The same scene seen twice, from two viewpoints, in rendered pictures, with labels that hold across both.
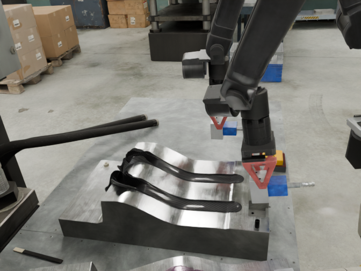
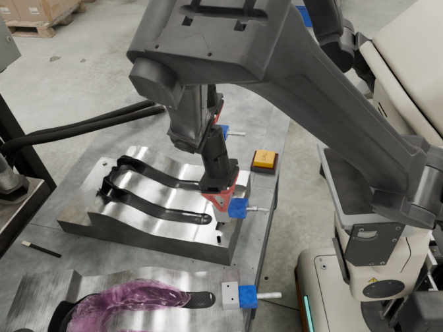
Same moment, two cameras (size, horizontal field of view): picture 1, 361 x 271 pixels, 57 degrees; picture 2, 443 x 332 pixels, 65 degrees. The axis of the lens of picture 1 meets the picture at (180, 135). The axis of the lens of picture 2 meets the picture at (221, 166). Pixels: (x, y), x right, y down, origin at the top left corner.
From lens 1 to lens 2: 0.30 m
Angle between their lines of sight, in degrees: 16
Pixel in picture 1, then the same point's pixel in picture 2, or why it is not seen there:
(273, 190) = (232, 213)
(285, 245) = (250, 251)
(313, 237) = (329, 210)
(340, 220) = not seen: hidden behind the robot
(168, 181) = (153, 190)
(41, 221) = (47, 216)
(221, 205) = (196, 216)
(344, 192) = not seen: hidden behind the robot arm
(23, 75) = (52, 16)
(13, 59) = (10, 49)
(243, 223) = (208, 237)
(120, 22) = not seen: outside the picture
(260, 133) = (215, 169)
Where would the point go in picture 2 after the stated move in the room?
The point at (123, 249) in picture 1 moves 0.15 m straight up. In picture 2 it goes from (112, 248) to (94, 215)
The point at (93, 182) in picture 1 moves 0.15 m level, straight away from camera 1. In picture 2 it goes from (91, 182) to (89, 151)
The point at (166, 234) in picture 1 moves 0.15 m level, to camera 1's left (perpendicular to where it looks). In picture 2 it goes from (146, 239) to (90, 241)
